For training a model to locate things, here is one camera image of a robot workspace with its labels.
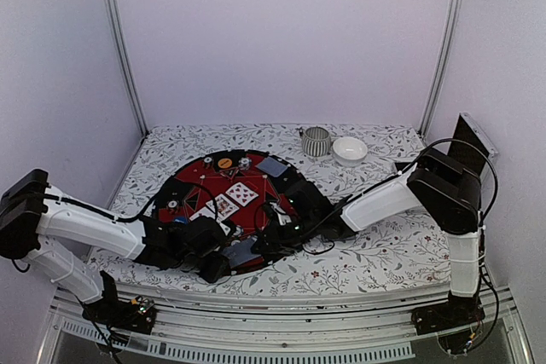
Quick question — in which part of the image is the floral white table cloth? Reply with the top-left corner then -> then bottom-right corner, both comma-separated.
88,124 -> 450,298

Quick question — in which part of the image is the round red black poker mat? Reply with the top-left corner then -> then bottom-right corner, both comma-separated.
151,150 -> 306,279

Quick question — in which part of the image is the king of diamonds card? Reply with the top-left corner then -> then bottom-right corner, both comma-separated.
206,194 -> 240,222

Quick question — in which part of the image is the aluminium frame post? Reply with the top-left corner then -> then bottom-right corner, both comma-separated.
418,0 -> 462,138
104,0 -> 149,138

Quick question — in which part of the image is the white ceramic bowl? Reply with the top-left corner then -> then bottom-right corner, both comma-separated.
332,136 -> 369,167

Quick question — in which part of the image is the diamonds number card face-up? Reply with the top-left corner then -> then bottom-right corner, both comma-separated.
189,206 -> 217,221

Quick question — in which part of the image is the face-down card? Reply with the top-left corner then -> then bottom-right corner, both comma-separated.
222,238 -> 259,268
256,156 -> 288,178

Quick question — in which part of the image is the hearts number card face-up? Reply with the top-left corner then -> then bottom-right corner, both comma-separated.
225,182 -> 258,206

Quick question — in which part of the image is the orange big blind button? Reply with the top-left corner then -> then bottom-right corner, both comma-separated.
218,158 -> 233,169

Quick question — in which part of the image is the aluminium front rail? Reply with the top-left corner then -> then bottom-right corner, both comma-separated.
35,284 -> 539,363

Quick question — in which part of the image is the aluminium poker chip case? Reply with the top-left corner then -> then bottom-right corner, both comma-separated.
447,113 -> 499,179

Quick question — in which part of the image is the left aluminium frame post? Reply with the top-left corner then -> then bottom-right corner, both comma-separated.
104,0 -> 149,138

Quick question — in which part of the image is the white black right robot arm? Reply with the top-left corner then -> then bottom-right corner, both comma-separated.
252,141 -> 491,333

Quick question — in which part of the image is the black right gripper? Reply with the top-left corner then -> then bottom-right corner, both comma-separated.
251,214 -> 320,256

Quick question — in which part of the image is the blue small blind button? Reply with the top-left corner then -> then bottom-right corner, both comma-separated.
173,217 -> 188,224

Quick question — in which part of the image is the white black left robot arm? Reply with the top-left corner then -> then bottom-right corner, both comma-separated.
1,169 -> 235,333

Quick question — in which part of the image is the right aluminium frame post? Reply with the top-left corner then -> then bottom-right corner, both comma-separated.
418,0 -> 462,138

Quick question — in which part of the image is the striped grey ceramic mug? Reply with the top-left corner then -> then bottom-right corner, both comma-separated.
298,126 -> 332,158

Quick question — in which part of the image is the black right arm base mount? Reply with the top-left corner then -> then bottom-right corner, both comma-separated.
410,291 -> 500,356

